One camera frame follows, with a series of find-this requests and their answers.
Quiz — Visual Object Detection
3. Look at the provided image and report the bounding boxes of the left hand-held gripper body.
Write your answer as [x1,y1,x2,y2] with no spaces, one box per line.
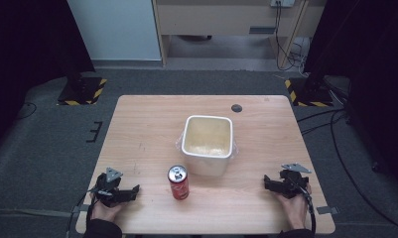
[91,167,129,208]

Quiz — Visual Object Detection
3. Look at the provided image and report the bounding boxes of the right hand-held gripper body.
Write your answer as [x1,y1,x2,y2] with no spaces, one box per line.
[276,162,313,200]

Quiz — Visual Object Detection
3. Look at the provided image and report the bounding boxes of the red drink can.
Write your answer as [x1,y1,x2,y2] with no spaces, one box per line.
[167,165,191,201]

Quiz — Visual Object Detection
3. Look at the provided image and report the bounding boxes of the white square bin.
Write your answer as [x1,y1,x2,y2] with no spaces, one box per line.
[181,114,234,178]

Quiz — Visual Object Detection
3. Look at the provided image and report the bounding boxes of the person's left hand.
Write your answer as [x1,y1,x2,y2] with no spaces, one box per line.
[89,193,129,223]

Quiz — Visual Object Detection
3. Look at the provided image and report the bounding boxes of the person's right hand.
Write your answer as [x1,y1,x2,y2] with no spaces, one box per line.
[273,183,314,231]

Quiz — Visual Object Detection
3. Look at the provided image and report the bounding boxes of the striped black stand base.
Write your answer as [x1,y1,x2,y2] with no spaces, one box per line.
[284,76,335,108]
[57,76,108,107]

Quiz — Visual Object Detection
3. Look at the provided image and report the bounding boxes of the dark curtain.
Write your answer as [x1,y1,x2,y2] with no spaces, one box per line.
[0,0,96,155]
[303,0,398,194]

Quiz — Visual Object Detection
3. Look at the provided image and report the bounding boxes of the grey power strip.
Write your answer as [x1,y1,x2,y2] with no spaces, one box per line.
[269,0,296,9]

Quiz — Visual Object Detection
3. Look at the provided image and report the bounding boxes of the left hand-held gripper cable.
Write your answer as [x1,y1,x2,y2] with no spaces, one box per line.
[66,187,99,236]

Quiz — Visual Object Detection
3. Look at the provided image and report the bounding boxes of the hand-held gripper cable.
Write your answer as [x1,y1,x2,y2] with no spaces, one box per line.
[66,187,99,236]
[292,181,318,235]

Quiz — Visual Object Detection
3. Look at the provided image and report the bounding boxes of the right hand-held gripper cable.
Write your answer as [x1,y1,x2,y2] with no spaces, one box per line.
[292,181,318,235]

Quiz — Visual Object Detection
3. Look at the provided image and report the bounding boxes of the grey table bracket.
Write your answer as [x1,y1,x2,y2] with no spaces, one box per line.
[316,205,340,215]
[70,204,92,214]

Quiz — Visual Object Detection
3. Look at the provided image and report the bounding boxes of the thin black floor cable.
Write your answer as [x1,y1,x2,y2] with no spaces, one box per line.
[15,101,38,121]

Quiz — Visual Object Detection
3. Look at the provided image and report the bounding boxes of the black hanging cables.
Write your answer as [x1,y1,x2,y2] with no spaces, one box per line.
[273,2,310,72]

